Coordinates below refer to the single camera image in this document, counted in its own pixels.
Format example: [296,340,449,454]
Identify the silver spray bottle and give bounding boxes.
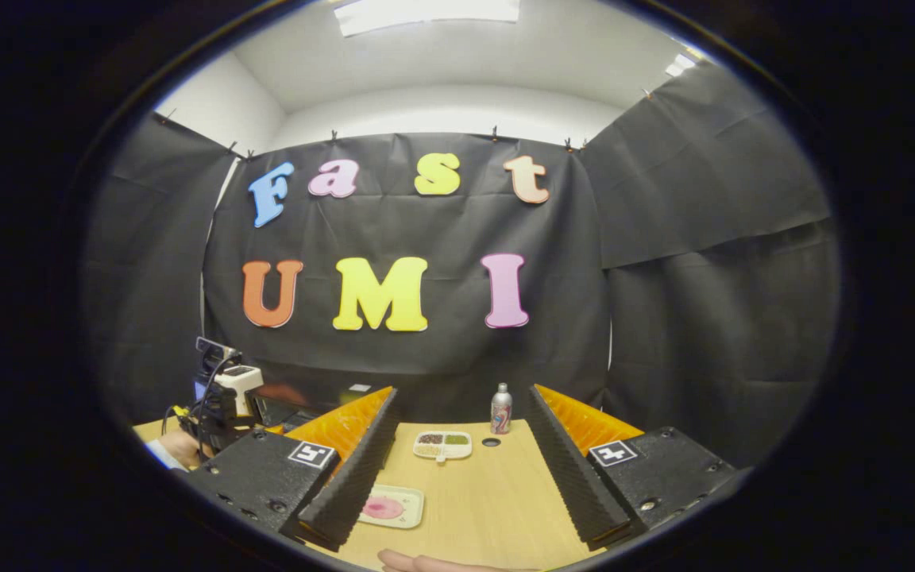
[490,383,514,435]

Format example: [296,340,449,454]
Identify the cream plate with pink food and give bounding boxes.
[358,485,425,530]

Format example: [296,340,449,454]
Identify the black backdrop cloth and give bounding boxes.
[80,60,840,470]

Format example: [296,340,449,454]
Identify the large ceiling light panel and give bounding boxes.
[334,0,520,37]

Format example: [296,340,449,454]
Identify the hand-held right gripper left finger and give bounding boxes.
[183,387,400,553]

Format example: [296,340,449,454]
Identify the white divided snack dish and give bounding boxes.
[413,431,473,463]

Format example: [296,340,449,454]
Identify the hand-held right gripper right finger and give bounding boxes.
[525,384,744,551]

